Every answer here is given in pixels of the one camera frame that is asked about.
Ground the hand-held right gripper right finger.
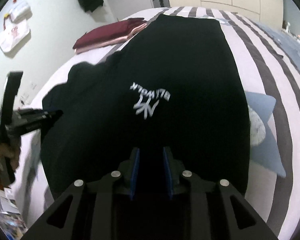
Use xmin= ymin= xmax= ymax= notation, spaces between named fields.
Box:
xmin=162 ymin=147 xmax=278 ymax=240

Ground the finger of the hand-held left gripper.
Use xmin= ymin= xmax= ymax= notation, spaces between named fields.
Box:
xmin=19 ymin=119 xmax=56 ymax=133
xmin=17 ymin=108 xmax=64 ymax=121

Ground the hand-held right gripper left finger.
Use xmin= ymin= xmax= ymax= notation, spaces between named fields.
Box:
xmin=21 ymin=147 xmax=140 ymax=240

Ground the black printed t-shirt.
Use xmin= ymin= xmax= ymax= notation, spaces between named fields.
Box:
xmin=42 ymin=14 xmax=250 ymax=205

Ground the white tote bag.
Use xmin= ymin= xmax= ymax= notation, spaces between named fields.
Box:
xmin=0 ymin=20 xmax=31 ymax=53

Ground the white plastic bag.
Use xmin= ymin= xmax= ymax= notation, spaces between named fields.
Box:
xmin=9 ymin=1 xmax=31 ymax=23

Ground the pile of papers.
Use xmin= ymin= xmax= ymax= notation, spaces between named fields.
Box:
xmin=0 ymin=187 xmax=28 ymax=233

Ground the maroon folded garment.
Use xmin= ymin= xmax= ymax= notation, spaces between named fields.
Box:
xmin=73 ymin=17 xmax=145 ymax=50

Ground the bed with striped star sheet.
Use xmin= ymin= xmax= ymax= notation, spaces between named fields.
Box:
xmin=12 ymin=6 xmax=300 ymax=240

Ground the white nightstand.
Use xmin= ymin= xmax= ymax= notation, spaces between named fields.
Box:
xmin=282 ymin=29 xmax=300 ymax=46

